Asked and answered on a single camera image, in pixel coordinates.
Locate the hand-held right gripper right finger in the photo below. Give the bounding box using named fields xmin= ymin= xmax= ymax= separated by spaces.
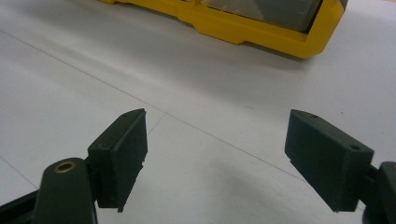
xmin=284 ymin=108 xmax=375 ymax=213

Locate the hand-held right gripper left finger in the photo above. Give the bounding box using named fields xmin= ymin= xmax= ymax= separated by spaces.
xmin=87 ymin=107 xmax=149 ymax=214

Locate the yellow and black organizer box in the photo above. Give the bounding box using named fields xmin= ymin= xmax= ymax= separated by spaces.
xmin=99 ymin=0 xmax=349 ymax=60

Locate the set of clear drawers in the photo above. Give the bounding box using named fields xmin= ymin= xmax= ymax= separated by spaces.
xmin=186 ymin=0 xmax=323 ymax=34

